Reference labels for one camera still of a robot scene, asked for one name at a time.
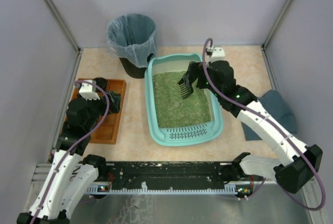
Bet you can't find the black litter scoop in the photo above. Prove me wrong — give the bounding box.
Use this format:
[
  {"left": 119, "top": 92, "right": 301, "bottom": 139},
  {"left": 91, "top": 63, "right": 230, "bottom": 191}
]
[{"left": 177, "top": 72, "right": 197, "bottom": 99}]

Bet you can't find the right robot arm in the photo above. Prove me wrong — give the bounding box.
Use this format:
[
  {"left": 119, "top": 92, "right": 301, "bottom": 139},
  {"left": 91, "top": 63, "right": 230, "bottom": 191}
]
[{"left": 178, "top": 61, "right": 323, "bottom": 194}]

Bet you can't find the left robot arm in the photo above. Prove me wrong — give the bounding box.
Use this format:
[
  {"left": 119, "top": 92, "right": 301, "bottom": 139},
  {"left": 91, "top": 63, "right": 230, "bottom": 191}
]
[{"left": 17, "top": 91, "right": 121, "bottom": 223}]

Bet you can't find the green cat litter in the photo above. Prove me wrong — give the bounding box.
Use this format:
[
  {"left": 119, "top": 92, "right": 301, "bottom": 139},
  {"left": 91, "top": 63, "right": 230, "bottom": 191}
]
[{"left": 152, "top": 70, "right": 211, "bottom": 128}]

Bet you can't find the black round object in tray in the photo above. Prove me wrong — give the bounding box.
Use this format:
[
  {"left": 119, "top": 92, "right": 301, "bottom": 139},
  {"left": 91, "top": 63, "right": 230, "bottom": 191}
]
[{"left": 93, "top": 77, "right": 108, "bottom": 90}]

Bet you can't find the black trash bin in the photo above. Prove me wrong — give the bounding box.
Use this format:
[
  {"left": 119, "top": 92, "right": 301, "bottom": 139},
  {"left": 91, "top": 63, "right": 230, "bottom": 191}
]
[{"left": 119, "top": 53, "right": 156, "bottom": 79}]

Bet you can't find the wooden compartment tray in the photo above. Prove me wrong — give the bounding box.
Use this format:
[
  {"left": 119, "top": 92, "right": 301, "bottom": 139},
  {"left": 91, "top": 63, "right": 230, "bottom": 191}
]
[{"left": 61, "top": 79, "right": 126, "bottom": 144}]

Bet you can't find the blue trash bag liner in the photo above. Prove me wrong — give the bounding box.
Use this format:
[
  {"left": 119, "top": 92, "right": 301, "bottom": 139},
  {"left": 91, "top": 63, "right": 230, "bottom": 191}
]
[{"left": 106, "top": 14, "right": 157, "bottom": 68}]

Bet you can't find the blue cloth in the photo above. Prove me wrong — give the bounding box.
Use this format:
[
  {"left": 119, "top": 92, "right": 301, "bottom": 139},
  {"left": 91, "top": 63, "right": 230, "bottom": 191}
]
[{"left": 240, "top": 89, "right": 299, "bottom": 141}]

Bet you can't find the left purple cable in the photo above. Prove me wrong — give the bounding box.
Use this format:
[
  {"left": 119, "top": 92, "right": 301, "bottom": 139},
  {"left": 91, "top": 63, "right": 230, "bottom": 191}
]
[{"left": 28, "top": 80, "right": 110, "bottom": 224}]

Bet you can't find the purple cable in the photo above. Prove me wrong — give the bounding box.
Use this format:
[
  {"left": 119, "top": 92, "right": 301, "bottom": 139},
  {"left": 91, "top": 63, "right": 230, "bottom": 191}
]
[
  {"left": 202, "top": 38, "right": 327, "bottom": 211},
  {"left": 28, "top": 80, "right": 110, "bottom": 224}
]

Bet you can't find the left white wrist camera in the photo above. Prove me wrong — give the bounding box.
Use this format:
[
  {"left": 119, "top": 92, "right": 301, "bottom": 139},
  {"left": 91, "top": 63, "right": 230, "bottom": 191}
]
[{"left": 79, "top": 80, "right": 100, "bottom": 100}]

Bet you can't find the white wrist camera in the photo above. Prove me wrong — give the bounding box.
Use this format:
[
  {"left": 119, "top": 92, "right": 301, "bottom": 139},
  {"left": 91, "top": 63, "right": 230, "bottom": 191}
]
[
  {"left": 206, "top": 46, "right": 225, "bottom": 60},
  {"left": 79, "top": 80, "right": 100, "bottom": 100}
]

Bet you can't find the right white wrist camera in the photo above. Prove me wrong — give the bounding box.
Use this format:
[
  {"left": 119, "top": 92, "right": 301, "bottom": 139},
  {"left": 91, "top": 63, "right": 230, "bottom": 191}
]
[{"left": 206, "top": 46, "right": 225, "bottom": 60}]

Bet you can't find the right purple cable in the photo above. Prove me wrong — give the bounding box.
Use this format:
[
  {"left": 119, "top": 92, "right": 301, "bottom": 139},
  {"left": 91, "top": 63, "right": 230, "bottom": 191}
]
[{"left": 202, "top": 38, "right": 327, "bottom": 211}]

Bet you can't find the black mounting rail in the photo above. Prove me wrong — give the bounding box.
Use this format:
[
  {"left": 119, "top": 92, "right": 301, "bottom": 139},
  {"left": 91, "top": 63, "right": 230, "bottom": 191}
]
[{"left": 33, "top": 160, "right": 313, "bottom": 199}]

